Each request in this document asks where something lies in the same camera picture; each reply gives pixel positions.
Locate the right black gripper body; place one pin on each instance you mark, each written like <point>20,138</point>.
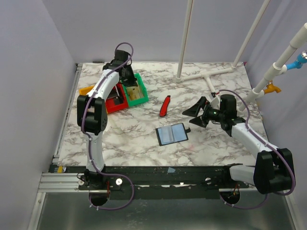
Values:
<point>205,113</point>

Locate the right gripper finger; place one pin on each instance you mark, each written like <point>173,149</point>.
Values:
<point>198,121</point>
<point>195,109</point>

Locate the black leather card holder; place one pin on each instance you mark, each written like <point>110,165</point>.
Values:
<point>172,134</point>

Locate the gold beige credit card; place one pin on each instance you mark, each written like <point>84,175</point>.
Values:
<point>134,93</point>

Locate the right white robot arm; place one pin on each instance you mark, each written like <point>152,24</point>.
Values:
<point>273,171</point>

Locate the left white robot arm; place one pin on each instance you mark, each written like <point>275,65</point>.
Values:
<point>91,108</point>

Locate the black card in red bin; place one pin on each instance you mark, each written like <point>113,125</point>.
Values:
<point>114,96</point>

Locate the green plastic bin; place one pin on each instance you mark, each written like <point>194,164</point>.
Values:
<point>140,84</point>

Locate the red black utility knife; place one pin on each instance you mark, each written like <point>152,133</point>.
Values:
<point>164,107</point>

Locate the red plastic bin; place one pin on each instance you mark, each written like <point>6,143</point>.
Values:
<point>116,105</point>

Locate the yellow plastic bin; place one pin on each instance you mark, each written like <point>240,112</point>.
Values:
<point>97,103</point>

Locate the yellow pipe fitting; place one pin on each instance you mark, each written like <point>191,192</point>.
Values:
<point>270,87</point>

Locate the white pipe with blue fitting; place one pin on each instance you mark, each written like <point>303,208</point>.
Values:
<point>279,67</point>

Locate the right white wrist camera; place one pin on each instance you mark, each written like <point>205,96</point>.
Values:
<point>215,100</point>

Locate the white pvc pipe frame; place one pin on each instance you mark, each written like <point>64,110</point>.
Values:
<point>207,74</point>

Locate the black metal base rail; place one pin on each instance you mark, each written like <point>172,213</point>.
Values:
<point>156,182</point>

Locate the aluminium extrusion rail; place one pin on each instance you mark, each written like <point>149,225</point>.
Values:
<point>68,183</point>

